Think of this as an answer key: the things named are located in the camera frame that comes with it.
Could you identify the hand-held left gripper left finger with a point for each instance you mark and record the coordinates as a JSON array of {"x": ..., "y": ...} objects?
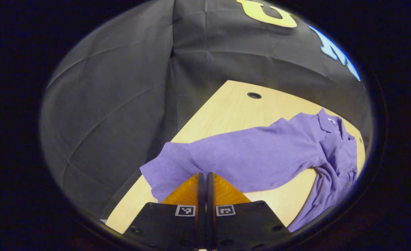
[{"x": 201, "y": 216}]

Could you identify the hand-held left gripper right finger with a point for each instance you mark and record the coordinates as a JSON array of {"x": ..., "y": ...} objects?
[{"x": 210, "y": 216}]

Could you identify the purple knit cardigan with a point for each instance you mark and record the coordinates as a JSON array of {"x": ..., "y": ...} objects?
[{"x": 244, "y": 157}]

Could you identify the black table grommet hole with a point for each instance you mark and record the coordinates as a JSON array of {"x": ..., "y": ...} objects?
[{"x": 254, "y": 95}]

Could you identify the black backdrop cloth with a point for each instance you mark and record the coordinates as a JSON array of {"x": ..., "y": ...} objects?
[{"x": 121, "y": 104}]

